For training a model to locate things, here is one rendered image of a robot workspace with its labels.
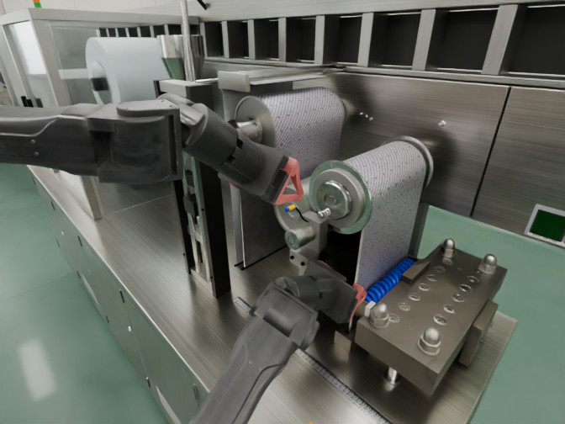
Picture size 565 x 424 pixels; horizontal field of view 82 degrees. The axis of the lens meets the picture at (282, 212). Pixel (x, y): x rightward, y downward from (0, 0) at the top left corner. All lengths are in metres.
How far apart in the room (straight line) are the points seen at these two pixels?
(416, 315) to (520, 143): 0.41
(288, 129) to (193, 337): 0.53
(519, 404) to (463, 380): 1.27
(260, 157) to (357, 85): 0.58
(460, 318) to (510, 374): 1.45
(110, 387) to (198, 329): 1.20
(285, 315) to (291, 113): 0.47
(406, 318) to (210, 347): 0.43
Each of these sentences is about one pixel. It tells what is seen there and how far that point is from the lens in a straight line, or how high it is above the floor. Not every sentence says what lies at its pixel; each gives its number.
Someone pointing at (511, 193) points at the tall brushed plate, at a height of 1.23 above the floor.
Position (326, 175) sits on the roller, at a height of 1.29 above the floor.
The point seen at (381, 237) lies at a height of 1.15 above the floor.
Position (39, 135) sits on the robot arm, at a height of 1.44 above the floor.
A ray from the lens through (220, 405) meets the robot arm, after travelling 0.36.
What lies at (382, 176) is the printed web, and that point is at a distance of 0.65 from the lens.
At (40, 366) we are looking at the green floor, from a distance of 2.28.
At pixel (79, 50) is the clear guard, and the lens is 1.35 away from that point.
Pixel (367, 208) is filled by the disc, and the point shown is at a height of 1.25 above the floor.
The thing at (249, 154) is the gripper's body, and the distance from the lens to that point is 0.41.
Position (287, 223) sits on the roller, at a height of 1.14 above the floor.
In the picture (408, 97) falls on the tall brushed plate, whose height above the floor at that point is 1.40.
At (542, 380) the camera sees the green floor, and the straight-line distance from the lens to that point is 2.26.
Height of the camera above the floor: 1.52
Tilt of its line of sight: 28 degrees down
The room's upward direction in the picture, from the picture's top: straight up
